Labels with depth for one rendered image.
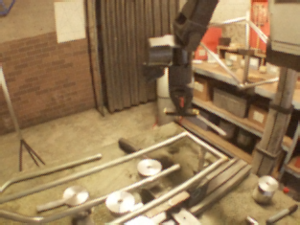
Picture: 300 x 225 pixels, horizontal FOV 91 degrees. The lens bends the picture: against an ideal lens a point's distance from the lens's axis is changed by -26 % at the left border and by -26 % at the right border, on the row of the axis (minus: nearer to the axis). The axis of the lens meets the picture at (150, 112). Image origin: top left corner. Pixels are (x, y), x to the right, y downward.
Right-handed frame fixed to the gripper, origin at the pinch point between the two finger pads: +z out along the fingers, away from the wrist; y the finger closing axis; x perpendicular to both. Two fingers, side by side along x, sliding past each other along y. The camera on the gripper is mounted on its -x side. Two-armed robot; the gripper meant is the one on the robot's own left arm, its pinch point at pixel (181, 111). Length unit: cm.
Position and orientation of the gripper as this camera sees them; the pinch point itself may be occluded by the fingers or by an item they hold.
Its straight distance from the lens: 57.4
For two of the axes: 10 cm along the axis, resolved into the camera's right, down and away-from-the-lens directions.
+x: 9.7, 0.7, -2.3
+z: 0.4, 9.0, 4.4
